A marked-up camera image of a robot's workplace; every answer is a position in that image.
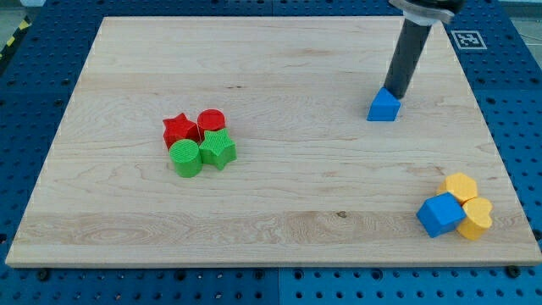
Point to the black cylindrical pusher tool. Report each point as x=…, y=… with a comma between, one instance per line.
x=408, y=50

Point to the red cylinder block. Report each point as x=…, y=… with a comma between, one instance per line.
x=210, y=119

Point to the black yellow hazard tape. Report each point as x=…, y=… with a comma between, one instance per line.
x=15, y=40

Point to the red star block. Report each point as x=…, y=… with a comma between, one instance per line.
x=180, y=128

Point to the green star block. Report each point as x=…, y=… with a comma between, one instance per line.
x=217, y=148

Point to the green cylinder block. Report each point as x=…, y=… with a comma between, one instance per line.
x=185, y=155

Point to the yellow heart block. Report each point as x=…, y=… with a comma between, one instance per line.
x=478, y=218

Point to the white fiducial marker tag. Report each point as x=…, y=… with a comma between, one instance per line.
x=468, y=40

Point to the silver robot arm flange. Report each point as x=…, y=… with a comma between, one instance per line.
x=428, y=12

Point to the yellow hexagon block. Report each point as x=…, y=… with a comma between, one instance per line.
x=462, y=187

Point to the blue cube block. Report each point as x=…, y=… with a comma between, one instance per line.
x=440, y=214

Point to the blue triangle block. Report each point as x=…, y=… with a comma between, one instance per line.
x=384, y=107

